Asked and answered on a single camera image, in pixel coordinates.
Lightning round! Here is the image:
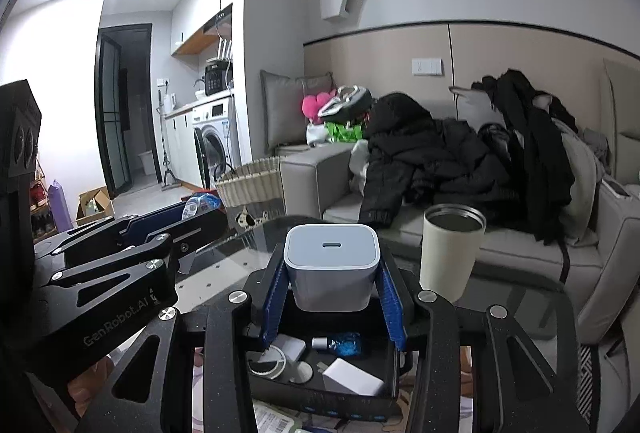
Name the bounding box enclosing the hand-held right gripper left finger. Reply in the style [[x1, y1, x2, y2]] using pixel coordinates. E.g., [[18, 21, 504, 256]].
[[97, 255, 293, 433]]

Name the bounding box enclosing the green bag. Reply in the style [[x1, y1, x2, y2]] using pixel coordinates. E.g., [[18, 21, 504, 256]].
[[325, 122, 366, 143]]

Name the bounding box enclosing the purple rolled mat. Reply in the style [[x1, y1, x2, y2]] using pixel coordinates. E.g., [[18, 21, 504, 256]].
[[47, 180, 73, 234]]

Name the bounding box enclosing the white wall socket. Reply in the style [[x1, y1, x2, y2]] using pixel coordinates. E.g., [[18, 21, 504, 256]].
[[411, 57, 444, 76]]

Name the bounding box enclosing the white cube charger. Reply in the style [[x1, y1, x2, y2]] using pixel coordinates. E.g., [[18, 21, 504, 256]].
[[283, 224, 381, 313]]

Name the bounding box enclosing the storage shelf rack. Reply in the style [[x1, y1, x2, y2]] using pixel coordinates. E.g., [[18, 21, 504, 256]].
[[31, 163, 56, 241]]

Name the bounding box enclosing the mop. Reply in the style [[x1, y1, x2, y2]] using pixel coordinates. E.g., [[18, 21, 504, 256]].
[[157, 88, 180, 191]]

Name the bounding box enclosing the black and white helmet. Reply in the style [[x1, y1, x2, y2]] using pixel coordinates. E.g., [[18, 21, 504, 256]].
[[318, 84, 375, 120]]

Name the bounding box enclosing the white power adapter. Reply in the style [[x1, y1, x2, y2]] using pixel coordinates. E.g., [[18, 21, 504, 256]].
[[322, 358, 386, 396]]

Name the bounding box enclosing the grey pillow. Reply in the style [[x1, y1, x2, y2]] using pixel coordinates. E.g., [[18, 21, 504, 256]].
[[260, 70, 335, 154]]

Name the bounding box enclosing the black down jacket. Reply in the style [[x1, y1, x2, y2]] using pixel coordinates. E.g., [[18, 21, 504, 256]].
[[357, 93, 506, 229]]

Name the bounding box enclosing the person's left hand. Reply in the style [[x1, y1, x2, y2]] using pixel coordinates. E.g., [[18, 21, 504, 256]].
[[75, 352, 117, 390]]

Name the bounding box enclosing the black range hood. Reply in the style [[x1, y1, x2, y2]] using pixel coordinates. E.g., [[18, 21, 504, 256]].
[[202, 3, 233, 34]]

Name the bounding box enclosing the wicker basket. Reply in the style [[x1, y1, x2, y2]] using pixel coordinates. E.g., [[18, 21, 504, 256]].
[[215, 156, 282, 209]]

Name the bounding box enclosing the grey sofa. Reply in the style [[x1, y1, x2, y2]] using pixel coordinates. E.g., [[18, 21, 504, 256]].
[[279, 144, 640, 316]]

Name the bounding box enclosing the white slim charger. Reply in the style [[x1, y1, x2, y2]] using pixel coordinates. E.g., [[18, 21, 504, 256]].
[[272, 333, 307, 359]]

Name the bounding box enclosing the grey garment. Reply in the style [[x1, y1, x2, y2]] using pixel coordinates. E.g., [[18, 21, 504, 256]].
[[555, 118, 608, 246]]

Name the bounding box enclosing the cream tumbler cup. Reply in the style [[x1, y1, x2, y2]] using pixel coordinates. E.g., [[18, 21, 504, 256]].
[[419, 202, 487, 303]]

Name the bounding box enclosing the blue bottle with white cap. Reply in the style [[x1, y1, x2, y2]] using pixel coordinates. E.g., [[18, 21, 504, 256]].
[[311, 332, 363, 358]]

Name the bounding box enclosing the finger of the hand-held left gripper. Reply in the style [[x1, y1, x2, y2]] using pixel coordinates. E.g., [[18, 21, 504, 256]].
[[145, 209, 229, 275], [34, 204, 191, 271]]

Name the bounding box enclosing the white pillow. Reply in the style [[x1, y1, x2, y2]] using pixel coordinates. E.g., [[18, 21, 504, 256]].
[[449, 86, 493, 134]]

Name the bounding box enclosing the black clothes pile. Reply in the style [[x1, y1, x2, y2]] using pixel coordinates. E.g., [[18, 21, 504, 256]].
[[472, 69, 581, 246]]

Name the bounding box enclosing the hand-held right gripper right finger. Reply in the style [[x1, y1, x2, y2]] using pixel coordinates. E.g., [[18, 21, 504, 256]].
[[376, 255, 593, 433]]

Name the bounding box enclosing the white counter cabinet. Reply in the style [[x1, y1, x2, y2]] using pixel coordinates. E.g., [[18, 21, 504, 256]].
[[164, 106, 196, 186]]

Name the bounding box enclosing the small blue bottle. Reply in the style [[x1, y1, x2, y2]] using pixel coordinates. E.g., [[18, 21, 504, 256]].
[[182, 194, 221, 219]]

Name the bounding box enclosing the grey upholstered backrest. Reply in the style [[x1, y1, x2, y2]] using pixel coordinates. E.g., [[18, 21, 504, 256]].
[[600, 58, 640, 186]]

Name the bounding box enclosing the black plastic storage basket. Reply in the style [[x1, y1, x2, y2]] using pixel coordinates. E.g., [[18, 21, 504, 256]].
[[241, 299, 408, 419]]

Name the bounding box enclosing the pink plush toy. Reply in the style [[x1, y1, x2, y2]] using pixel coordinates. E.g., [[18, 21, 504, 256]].
[[301, 89, 336, 119]]

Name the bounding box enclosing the white washing machine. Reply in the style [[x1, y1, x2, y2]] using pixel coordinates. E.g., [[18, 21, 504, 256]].
[[192, 96, 236, 191]]

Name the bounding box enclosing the cardboard box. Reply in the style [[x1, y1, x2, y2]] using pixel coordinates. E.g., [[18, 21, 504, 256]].
[[76, 187, 115, 220]]

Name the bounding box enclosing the white upper cabinet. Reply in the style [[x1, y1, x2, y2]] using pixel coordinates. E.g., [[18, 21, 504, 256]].
[[170, 0, 236, 56]]

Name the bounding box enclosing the black pressure cooker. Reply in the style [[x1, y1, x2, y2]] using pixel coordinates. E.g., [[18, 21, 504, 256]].
[[204, 66, 228, 95]]

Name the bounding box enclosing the black framed glass door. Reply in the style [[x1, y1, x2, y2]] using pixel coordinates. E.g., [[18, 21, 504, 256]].
[[95, 23, 153, 199]]

